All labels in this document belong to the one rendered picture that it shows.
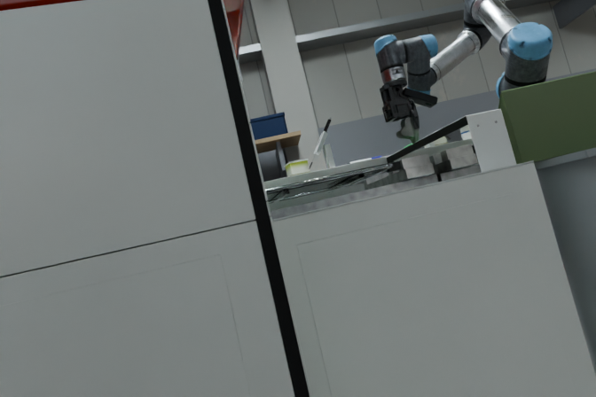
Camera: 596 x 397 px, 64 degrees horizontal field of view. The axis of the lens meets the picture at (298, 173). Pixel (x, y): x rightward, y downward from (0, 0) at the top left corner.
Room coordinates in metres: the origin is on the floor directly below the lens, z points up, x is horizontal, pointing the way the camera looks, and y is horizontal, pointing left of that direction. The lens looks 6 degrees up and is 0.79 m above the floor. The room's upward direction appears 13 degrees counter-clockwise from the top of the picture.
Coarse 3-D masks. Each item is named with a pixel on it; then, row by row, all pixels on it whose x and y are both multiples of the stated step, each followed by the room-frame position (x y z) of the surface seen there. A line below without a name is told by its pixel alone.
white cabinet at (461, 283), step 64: (448, 192) 1.03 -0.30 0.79; (512, 192) 1.06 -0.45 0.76; (320, 256) 0.97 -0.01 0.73; (384, 256) 1.00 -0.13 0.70; (448, 256) 1.02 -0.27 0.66; (512, 256) 1.05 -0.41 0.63; (320, 320) 0.97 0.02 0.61; (384, 320) 0.99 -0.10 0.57; (448, 320) 1.02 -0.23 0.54; (512, 320) 1.04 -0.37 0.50; (576, 320) 1.07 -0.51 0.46; (320, 384) 0.96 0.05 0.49; (384, 384) 0.98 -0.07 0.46; (448, 384) 1.01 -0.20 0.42; (512, 384) 1.03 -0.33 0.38; (576, 384) 1.07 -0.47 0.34
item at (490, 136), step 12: (468, 120) 1.12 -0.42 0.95; (480, 120) 1.12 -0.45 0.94; (492, 120) 1.13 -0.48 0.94; (480, 132) 1.12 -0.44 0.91; (492, 132) 1.13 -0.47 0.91; (504, 132) 1.13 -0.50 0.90; (480, 144) 1.12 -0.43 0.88; (492, 144) 1.12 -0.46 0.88; (504, 144) 1.13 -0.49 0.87; (480, 156) 1.12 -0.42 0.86; (492, 156) 1.12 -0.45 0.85; (504, 156) 1.13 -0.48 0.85; (492, 168) 1.12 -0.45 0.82
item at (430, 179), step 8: (424, 176) 1.32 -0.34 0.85; (432, 176) 1.32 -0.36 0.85; (392, 184) 1.30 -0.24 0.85; (400, 184) 1.30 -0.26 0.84; (408, 184) 1.30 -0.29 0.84; (416, 184) 1.31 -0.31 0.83; (424, 184) 1.31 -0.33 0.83; (360, 192) 1.28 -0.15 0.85; (368, 192) 1.28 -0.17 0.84; (376, 192) 1.29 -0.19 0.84; (384, 192) 1.29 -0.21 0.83; (320, 200) 1.26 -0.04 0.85; (328, 200) 1.26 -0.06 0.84; (336, 200) 1.27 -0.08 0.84; (344, 200) 1.27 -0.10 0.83; (352, 200) 1.27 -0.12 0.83; (288, 208) 1.24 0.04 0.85; (296, 208) 1.24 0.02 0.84; (304, 208) 1.25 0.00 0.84; (312, 208) 1.25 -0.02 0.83; (272, 216) 1.23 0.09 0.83; (280, 216) 1.24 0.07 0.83
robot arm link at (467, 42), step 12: (468, 36) 1.70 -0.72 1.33; (480, 36) 1.70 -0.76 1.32; (456, 48) 1.66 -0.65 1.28; (468, 48) 1.68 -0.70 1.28; (480, 48) 1.72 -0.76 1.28; (432, 60) 1.62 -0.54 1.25; (444, 60) 1.62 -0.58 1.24; (456, 60) 1.65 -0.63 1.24; (408, 72) 1.57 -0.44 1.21; (432, 72) 1.59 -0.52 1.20; (444, 72) 1.63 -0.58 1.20; (408, 84) 1.60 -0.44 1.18; (420, 84) 1.57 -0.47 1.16; (432, 84) 1.61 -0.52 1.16
